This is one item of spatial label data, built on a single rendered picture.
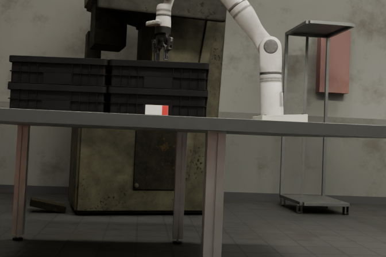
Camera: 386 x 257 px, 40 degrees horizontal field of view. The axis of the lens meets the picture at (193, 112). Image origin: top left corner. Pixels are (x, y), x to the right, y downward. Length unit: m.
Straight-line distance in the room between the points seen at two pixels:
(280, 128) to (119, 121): 0.50
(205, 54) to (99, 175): 1.27
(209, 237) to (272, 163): 3.89
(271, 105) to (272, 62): 0.18
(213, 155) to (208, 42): 2.69
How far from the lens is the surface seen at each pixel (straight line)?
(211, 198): 1.72
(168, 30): 2.50
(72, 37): 5.55
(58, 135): 5.46
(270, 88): 2.21
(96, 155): 4.10
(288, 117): 2.16
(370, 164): 5.93
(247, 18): 2.27
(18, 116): 1.68
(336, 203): 4.84
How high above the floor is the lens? 0.64
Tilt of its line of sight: 2 degrees up
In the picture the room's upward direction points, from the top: 2 degrees clockwise
